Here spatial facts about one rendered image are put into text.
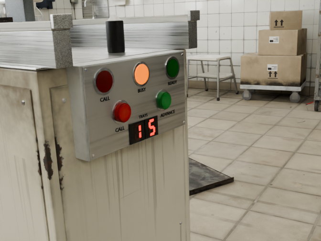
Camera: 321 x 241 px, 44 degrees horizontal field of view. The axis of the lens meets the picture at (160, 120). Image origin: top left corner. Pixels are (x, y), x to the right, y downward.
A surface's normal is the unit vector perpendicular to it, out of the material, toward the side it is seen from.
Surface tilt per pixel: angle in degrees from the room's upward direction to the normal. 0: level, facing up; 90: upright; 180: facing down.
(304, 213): 0
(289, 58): 87
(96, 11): 90
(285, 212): 0
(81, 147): 90
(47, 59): 90
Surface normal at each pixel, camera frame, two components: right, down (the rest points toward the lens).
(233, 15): -0.52, 0.24
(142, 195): 0.76, 0.13
